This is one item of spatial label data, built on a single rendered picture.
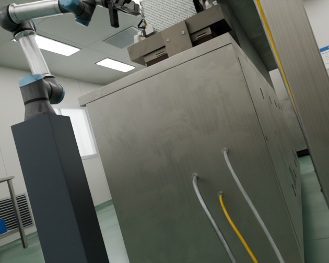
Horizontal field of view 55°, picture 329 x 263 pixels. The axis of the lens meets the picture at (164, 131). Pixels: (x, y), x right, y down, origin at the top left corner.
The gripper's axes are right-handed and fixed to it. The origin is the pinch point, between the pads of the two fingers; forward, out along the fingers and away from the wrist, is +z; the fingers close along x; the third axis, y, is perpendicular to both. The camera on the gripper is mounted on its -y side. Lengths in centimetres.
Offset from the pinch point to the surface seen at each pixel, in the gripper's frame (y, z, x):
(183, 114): -32, 50, -30
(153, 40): -11.2, 25.6, -23.9
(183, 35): -5.9, 37.6, -25.9
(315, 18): 176, 37, 552
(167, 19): 1.5, 18.2, -4.2
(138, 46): -15.1, 19.8, -23.9
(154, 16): 0.7, 11.5, -4.2
